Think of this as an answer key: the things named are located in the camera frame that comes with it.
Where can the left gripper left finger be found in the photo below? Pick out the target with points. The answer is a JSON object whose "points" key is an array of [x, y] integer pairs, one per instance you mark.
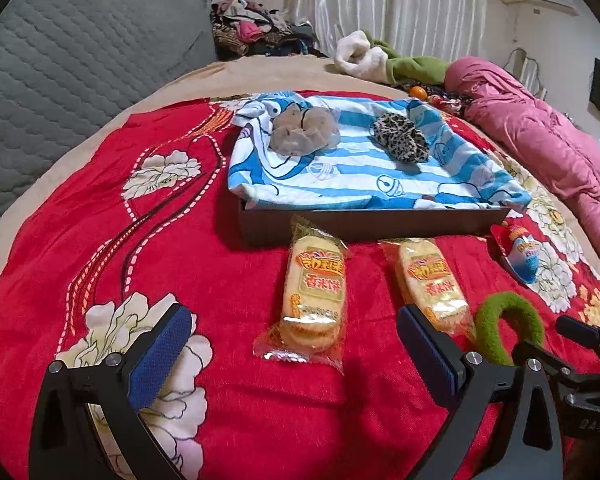
{"points": [[64, 441]]}

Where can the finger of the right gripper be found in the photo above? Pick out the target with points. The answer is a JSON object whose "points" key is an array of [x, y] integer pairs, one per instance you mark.
{"points": [[569, 386], [579, 332]]}

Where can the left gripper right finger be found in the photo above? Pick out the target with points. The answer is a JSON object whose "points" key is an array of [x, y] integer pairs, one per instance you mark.
{"points": [[526, 441]]}

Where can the red blue egg toy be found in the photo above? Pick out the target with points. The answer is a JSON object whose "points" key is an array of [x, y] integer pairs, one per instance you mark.
{"points": [[518, 250]]}

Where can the rice cracker packet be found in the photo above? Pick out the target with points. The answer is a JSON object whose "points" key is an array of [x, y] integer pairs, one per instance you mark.
{"points": [[426, 280], [313, 314]]}

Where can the leopard print scrunchie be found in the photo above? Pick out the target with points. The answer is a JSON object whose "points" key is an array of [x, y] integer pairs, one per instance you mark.
{"points": [[402, 140]]}

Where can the beige mesh scrunchie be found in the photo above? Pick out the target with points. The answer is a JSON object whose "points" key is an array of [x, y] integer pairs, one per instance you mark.
{"points": [[301, 131]]}

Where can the pink quilted duvet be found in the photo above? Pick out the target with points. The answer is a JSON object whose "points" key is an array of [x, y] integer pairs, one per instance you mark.
{"points": [[563, 158]]}

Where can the red floral blanket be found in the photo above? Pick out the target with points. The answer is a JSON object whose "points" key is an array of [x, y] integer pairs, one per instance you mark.
{"points": [[149, 221]]}

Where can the vanity mirror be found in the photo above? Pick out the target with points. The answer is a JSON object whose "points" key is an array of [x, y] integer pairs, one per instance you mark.
{"points": [[527, 71]]}

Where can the dark rectangular tray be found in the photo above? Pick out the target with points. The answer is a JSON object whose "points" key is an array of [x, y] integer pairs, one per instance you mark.
{"points": [[268, 227]]}

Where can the blue striped cartoon towel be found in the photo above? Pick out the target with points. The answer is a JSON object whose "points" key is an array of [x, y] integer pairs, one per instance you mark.
{"points": [[359, 173]]}

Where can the orange fruit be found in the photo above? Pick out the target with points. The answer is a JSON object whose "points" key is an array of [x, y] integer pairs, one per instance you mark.
{"points": [[418, 92]]}

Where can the white striped curtain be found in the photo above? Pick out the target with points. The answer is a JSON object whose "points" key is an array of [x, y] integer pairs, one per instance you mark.
{"points": [[447, 29]]}

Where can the green white plush garment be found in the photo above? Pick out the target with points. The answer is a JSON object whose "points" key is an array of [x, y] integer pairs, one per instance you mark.
{"points": [[361, 56]]}

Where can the grey quilted headboard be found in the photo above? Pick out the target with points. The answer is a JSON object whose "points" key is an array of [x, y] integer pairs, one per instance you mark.
{"points": [[67, 67]]}

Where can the pile of clothes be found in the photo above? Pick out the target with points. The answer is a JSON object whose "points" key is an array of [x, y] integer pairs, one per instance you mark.
{"points": [[243, 28]]}

